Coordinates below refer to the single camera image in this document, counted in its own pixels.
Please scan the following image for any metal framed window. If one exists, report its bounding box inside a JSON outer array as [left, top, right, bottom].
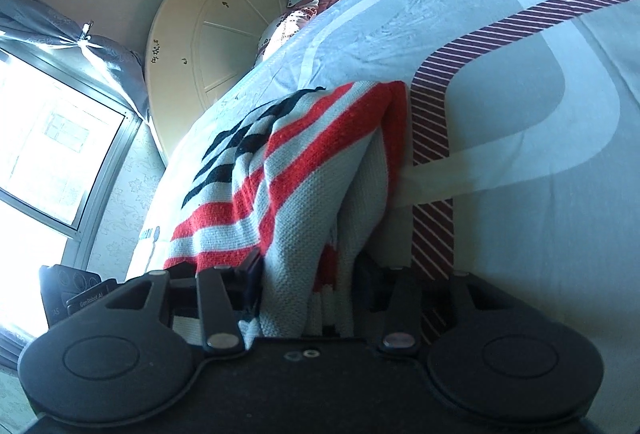
[[0, 36, 141, 330]]

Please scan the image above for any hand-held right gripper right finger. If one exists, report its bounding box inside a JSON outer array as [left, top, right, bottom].
[[352, 254, 506, 357]]

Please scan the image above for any grey curtain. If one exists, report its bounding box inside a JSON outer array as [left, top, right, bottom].
[[0, 0, 151, 125]]

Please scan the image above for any cream round headboard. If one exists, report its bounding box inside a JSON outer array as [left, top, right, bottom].
[[145, 0, 308, 159]]

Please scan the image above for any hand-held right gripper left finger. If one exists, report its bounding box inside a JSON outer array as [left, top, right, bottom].
[[107, 248, 265, 355]]

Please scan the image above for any red black white striped sweater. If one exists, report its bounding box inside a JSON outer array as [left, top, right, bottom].
[[170, 81, 413, 340]]

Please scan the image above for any white red patterned pillow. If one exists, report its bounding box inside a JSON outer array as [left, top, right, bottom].
[[256, 0, 321, 64]]

